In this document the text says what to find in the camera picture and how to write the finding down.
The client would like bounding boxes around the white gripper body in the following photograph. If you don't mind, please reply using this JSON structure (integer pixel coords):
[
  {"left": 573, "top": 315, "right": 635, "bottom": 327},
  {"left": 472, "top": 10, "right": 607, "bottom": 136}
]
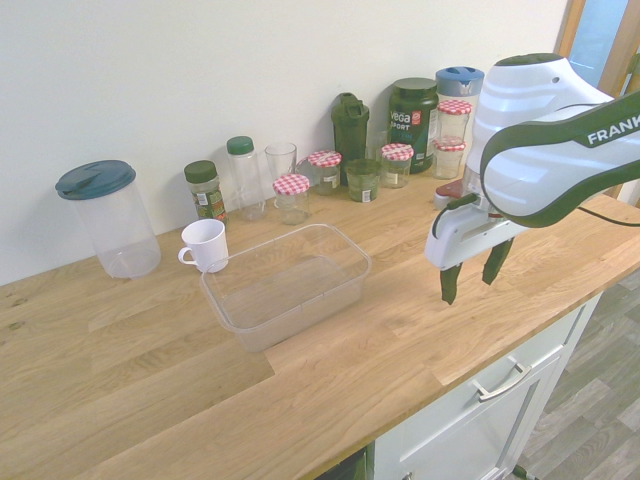
[{"left": 424, "top": 198, "right": 522, "bottom": 273}]

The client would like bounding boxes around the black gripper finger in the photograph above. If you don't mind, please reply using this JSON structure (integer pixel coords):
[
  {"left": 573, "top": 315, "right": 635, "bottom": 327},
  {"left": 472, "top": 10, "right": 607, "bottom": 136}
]
[
  {"left": 439, "top": 263, "right": 462, "bottom": 306},
  {"left": 480, "top": 235, "right": 517, "bottom": 287}
]

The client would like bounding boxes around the black Vega Sport protein tub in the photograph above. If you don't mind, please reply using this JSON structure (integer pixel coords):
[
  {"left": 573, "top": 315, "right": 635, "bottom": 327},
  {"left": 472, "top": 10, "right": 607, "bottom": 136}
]
[{"left": 388, "top": 77, "right": 441, "bottom": 176}]

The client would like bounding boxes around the clear rectangular plastic container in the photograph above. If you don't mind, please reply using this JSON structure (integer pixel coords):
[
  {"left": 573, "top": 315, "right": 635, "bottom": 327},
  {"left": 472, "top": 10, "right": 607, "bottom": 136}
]
[{"left": 199, "top": 223, "right": 374, "bottom": 355}]

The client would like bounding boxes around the red and grey small object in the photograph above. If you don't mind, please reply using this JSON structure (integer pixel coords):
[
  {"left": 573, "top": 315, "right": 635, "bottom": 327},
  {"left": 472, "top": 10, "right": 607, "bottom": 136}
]
[{"left": 432, "top": 180, "right": 472, "bottom": 212}]

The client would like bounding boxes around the glass jar red checkered lid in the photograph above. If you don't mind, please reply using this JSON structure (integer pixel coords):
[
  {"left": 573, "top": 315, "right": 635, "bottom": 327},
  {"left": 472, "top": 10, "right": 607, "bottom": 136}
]
[
  {"left": 272, "top": 174, "right": 312, "bottom": 227},
  {"left": 380, "top": 143, "right": 416, "bottom": 190},
  {"left": 436, "top": 99, "right": 474, "bottom": 142},
  {"left": 432, "top": 138, "right": 468, "bottom": 181},
  {"left": 306, "top": 150, "right": 344, "bottom": 197}
]

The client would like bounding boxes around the green tinted open glass jar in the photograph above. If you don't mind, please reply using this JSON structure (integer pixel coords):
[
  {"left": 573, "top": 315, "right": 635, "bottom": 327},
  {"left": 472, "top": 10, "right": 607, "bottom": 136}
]
[{"left": 344, "top": 158, "right": 383, "bottom": 203}]

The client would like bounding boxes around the white kitchen cabinet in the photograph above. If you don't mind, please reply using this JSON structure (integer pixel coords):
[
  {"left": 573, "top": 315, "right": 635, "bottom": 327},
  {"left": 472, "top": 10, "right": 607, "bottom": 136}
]
[{"left": 372, "top": 289, "right": 607, "bottom": 480}]

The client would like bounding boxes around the dark green shaker bottle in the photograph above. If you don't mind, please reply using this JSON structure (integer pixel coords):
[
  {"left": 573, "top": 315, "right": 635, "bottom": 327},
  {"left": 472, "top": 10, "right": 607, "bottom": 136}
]
[{"left": 330, "top": 91, "right": 372, "bottom": 188}]

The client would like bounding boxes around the clear pitcher light blue lid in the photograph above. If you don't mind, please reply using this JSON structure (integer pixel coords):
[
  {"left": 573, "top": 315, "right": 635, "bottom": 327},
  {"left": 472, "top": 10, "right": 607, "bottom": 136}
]
[{"left": 434, "top": 65, "right": 486, "bottom": 131}]

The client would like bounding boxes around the tall clear drinking glass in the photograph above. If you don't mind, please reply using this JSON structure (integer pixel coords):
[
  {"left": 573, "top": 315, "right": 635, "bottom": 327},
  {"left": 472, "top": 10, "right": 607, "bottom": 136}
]
[{"left": 264, "top": 142, "right": 299, "bottom": 201}]

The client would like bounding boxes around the clear bottle green cap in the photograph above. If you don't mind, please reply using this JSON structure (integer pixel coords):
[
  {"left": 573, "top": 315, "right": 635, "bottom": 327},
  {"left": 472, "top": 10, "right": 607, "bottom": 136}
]
[{"left": 225, "top": 135, "right": 268, "bottom": 223}]

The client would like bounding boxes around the wooden door with glass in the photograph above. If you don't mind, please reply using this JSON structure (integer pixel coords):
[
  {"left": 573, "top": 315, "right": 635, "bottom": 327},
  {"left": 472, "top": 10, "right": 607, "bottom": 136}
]
[{"left": 553, "top": 0, "right": 640, "bottom": 207}]

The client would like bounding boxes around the spice jar dark green lid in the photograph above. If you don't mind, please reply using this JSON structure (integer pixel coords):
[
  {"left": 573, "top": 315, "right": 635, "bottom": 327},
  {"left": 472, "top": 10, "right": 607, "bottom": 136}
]
[{"left": 183, "top": 159, "right": 230, "bottom": 226}]

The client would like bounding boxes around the clear pitcher dark blue lid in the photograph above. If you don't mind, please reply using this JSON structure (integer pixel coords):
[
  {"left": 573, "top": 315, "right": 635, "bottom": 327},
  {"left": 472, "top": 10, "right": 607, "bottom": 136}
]
[{"left": 54, "top": 159, "right": 163, "bottom": 280}]

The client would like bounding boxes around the silver drawer handle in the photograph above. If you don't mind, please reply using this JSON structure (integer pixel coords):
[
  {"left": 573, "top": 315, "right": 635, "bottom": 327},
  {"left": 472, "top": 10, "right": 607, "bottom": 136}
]
[{"left": 471, "top": 361, "right": 533, "bottom": 403}]

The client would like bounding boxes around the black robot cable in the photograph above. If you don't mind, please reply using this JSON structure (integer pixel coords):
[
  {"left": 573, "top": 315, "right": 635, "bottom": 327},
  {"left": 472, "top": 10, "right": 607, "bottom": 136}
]
[{"left": 578, "top": 205, "right": 640, "bottom": 225}]

